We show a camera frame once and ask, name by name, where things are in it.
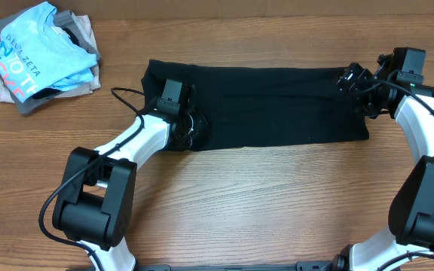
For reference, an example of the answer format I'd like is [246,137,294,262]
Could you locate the beige folded garment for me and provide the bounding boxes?
[0,15,101,103]

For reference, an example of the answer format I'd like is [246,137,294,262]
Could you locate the light blue printed t-shirt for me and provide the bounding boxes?
[0,2,97,102]

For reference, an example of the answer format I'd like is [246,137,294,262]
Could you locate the grey folded garment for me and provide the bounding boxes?
[0,11,101,115]

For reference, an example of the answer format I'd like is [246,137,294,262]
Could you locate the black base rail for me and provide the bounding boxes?
[136,260,332,271]

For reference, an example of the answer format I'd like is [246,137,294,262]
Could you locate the black t-shirt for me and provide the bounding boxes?
[142,59,369,151]

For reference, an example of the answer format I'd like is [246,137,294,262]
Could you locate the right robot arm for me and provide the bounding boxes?
[320,47,434,270]

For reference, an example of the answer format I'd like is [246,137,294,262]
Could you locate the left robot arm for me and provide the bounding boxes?
[47,79,208,270]

